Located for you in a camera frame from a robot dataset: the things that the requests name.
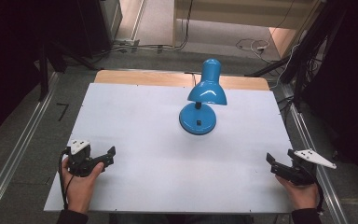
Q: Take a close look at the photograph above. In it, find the light wooden furniture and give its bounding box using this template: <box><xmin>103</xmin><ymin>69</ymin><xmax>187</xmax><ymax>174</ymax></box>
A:
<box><xmin>172</xmin><ymin>0</ymin><xmax>327</xmax><ymax>48</ymax></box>

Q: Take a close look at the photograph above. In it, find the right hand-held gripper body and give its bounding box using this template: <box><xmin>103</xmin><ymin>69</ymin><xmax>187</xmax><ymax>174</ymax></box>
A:
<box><xmin>286</xmin><ymin>148</ymin><xmax>337</xmax><ymax>187</ymax></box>

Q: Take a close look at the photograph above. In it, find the person's right hand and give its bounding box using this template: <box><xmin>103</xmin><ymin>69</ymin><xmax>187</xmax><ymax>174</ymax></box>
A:
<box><xmin>274</xmin><ymin>175</ymin><xmax>320</xmax><ymax>210</ymax></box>

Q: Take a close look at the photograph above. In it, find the black metal stand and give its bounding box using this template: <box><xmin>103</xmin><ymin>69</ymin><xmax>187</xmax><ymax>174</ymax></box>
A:
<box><xmin>244</xmin><ymin>0</ymin><xmax>349</xmax><ymax>110</ymax></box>

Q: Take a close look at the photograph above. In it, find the person's left hand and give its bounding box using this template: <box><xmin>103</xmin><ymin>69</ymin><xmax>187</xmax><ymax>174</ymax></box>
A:
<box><xmin>61</xmin><ymin>157</ymin><xmax>105</xmax><ymax>215</ymax></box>

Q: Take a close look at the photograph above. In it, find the grey power strip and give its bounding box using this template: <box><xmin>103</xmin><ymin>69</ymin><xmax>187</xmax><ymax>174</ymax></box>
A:
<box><xmin>114</xmin><ymin>37</ymin><xmax>142</xmax><ymax>53</ymax></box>

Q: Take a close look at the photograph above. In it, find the black hanging cable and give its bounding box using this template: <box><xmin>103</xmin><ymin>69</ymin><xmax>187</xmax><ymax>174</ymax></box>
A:
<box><xmin>171</xmin><ymin>0</ymin><xmax>195</xmax><ymax>52</ymax></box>

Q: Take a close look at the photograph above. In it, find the dark cabinet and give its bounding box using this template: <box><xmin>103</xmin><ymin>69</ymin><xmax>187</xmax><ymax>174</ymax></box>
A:
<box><xmin>0</xmin><ymin>0</ymin><xmax>123</xmax><ymax>147</ymax></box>

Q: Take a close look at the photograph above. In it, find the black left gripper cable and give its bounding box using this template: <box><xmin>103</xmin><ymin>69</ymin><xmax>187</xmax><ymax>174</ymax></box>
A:
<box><xmin>58</xmin><ymin>147</ymin><xmax>76</xmax><ymax>210</ymax></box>

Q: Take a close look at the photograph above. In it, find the white floor cable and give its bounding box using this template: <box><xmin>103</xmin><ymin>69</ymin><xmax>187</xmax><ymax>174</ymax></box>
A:
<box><xmin>235</xmin><ymin>37</ymin><xmax>272</xmax><ymax>57</ymax></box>

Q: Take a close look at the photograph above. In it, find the upright aluminium rail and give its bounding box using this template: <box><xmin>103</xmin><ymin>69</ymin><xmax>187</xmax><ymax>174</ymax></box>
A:
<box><xmin>130</xmin><ymin>0</ymin><xmax>147</xmax><ymax>41</ymax></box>

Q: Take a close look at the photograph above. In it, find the aluminium floor rail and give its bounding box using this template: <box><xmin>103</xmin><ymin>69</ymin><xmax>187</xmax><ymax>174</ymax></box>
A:
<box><xmin>0</xmin><ymin>72</ymin><xmax>60</xmax><ymax>224</ymax></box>
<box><xmin>283</xmin><ymin>92</ymin><xmax>350</xmax><ymax>224</ymax></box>

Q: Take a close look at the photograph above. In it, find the blue desk lamp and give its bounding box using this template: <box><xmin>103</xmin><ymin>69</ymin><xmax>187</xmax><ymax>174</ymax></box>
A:
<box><xmin>178</xmin><ymin>58</ymin><xmax>228</xmax><ymax>136</ymax></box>

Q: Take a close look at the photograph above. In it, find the black lamp cord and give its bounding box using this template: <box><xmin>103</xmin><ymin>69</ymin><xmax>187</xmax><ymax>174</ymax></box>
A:
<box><xmin>184</xmin><ymin>72</ymin><xmax>198</xmax><ymax>88</ymax></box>

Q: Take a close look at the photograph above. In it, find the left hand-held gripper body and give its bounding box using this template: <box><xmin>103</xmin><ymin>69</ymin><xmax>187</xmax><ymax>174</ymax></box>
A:
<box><xmin>66</xmin><ymin>139</ymin><xmax>106</xmax><ymax>178</ymax></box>

